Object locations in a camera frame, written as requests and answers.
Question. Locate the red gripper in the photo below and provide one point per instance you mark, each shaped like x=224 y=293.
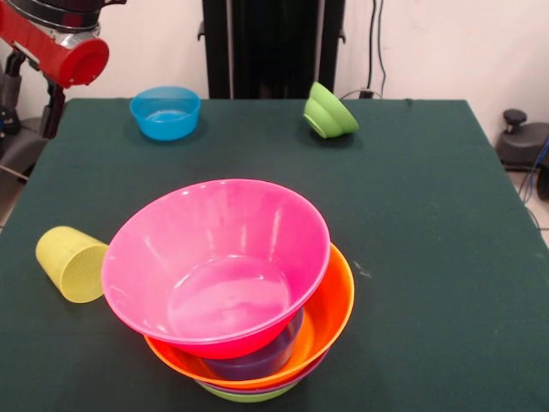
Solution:
x=77 y=62

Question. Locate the yellow plastic cup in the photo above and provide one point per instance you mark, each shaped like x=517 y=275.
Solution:
x=73 y=266

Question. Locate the pink plastic bowl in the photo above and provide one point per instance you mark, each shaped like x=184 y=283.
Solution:
x=214 y=240
x=223 y=348

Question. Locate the small green plastic bowl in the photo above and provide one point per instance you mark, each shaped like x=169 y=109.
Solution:
x=330 y=116

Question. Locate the blue plastic bowl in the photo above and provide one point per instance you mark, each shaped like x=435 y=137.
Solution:
x=266 y=356
x=165 y=116

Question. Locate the orange plastic bowl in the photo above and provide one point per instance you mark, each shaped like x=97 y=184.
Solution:
x=330 y=300

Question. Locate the black stand base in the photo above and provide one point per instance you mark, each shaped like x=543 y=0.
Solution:
x=527 y=146
x=21 y=146

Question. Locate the dark green table cloth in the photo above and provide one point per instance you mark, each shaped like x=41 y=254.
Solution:
x=386 y=193

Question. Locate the large green plastic bowl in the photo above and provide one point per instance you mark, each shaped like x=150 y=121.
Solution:
x=253 y=397

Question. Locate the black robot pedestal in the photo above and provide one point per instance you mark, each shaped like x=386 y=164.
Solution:
x=274 y=51

